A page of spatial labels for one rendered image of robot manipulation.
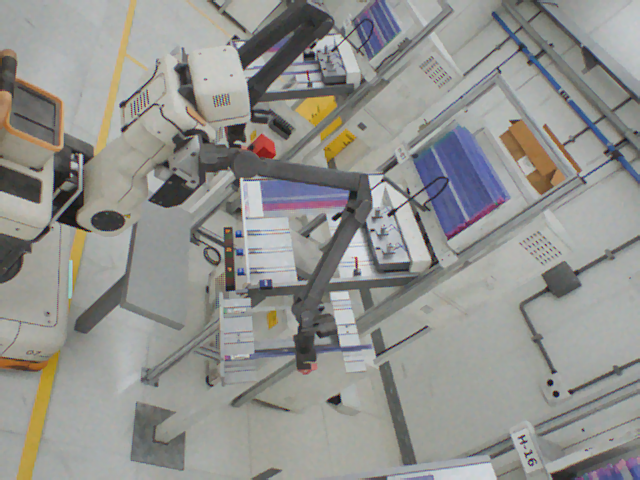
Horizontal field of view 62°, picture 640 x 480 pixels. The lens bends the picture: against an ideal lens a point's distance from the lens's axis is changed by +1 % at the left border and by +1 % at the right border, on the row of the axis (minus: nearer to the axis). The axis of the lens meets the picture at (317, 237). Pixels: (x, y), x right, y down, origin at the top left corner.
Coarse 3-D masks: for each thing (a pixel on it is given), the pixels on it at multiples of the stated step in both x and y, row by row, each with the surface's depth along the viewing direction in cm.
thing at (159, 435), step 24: (264, 360) 195; (288, 360) 193; (240, 384) 200; (144, 408) 228; (192, 408) 214; (216, 408) 211; (144, 432) 222; (168, 432) 219; (144, 456) 216; (168, 456) 224
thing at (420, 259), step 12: (384, 192) 251; (396, 192) 245; (396, 204) 239; (408, 204) 239; (396, 216) 234; (408, 216) 234; (408, 228) 229; (408, 240) 223; (420, 240) 224; (408, 252) 220; (420, 252) 219; (420, 264) 217
